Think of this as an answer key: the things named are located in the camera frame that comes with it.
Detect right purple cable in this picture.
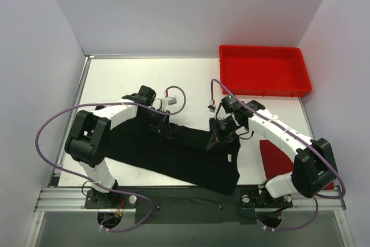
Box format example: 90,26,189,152
210,78,346,232

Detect aluminium front rail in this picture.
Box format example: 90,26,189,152
35,186,346,212

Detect folded red t shirt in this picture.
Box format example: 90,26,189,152
259,138,338,197

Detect purple cable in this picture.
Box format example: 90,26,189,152
210,78,346,232
34,85,187,233

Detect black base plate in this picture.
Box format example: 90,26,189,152
83,186,293,226

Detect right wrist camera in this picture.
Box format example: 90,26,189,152
207,99,217,113

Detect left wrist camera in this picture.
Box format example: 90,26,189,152
160,96,177,111

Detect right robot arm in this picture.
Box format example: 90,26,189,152
206,95,338,206

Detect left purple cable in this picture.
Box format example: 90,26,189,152
34,85,187,233

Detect black t shirt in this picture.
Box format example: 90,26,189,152
108,118,241,195

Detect red plastic bin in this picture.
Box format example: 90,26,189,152
219,45,312,97

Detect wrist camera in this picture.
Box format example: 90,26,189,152
160,96,177,111
207,99,217,113

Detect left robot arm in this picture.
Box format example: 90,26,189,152
65,86,177,208

